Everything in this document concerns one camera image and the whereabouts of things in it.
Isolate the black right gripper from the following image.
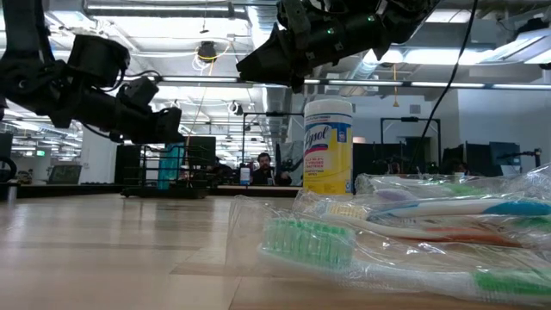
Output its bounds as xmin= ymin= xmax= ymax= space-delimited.
xmin=235 ymin=0 xmax=388 ymax=94

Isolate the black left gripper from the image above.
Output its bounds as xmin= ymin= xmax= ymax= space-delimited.
xmin=81 ymin=88 xmax=185 ymax=146

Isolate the orange toothbrush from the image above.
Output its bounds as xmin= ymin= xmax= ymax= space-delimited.
xmin=326 ymin=214 xmax=524 ymax=250

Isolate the black cabinet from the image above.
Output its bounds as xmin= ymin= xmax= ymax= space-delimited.
xmin=113 ymin=144 xmax=143 ymax=186

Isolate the white pillar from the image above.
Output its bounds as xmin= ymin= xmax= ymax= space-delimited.
xmin=79 ymin=128 xmax=118 ymax=185

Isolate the black computer monitor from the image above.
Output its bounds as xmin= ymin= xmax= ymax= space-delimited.
xmin=185 ymin=135 xmax=218 ymax=168

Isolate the yellow Lysol wipes canister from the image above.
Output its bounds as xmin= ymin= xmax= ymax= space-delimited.
xmin=302 ymin=98 xmax=355 ymax=198

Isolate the person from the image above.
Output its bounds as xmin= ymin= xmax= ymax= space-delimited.
xmin=251 ymin=152 xmax=294 ymax=187

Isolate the rig overhead light bar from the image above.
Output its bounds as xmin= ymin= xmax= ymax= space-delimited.
xmin=124 ymin=75 xmax=551 ymax=90

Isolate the dark desk monitor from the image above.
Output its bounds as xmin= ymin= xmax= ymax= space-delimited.
xmin=489 ymin=141 xmax=523 ymax=179
xmin=442 ymin=144 xmax=491 ymax=178

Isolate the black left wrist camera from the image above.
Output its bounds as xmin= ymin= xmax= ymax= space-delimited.
xmin=118 ymin=76 xmax=159 ymax=109

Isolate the black background rig frame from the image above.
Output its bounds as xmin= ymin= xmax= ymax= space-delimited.
xmin=242 ymin=111 xmax=306 ymax=187
xmin=380 ymin=116 xmax=443 ymax=173

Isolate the black wire caddy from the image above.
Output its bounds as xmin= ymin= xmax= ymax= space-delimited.
xmin=119 ymin=144 xmax=213 ymax=201

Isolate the black table frame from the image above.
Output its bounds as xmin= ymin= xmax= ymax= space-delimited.
xmin=0 ymin=183 xmax=305 ymax=200

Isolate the yellow hanging cord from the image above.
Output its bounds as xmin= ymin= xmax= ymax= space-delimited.
xmin=391 ymin=63 xmax=400 ymax=109

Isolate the black curved hose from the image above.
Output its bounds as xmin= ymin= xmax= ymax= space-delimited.
xmin=0 ymin=155 xmax=18 ymax=184

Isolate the black hanging cable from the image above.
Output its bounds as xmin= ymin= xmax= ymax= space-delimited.
xmin=406 ymin=0 xmax=480 ymax=174

